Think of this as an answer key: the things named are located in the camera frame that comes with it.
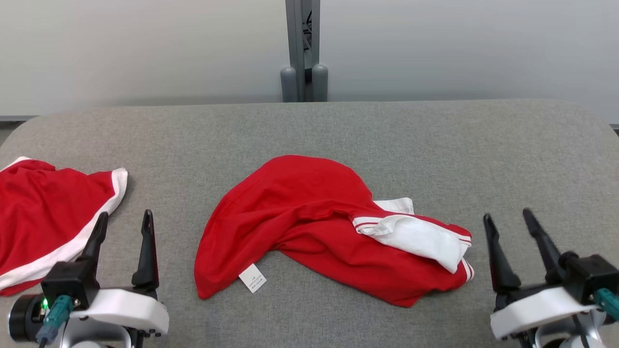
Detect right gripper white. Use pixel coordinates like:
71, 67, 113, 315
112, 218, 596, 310
483, 208, 600, 341

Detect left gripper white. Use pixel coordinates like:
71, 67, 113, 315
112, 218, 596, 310
72, 209, 170, 337

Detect red shorts white trim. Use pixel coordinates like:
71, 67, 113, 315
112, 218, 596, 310
0, 156, 129, 297

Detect red shirt white sleeves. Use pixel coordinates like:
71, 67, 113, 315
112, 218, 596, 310
194, 155, 475, 308

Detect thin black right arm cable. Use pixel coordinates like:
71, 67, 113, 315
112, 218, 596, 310
572, 314, 590, 348

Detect grey wall baseboard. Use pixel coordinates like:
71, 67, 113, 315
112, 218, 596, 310
0, 115, 619, 130

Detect grey metal partition post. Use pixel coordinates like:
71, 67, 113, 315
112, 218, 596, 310
280, 0, 329, 103

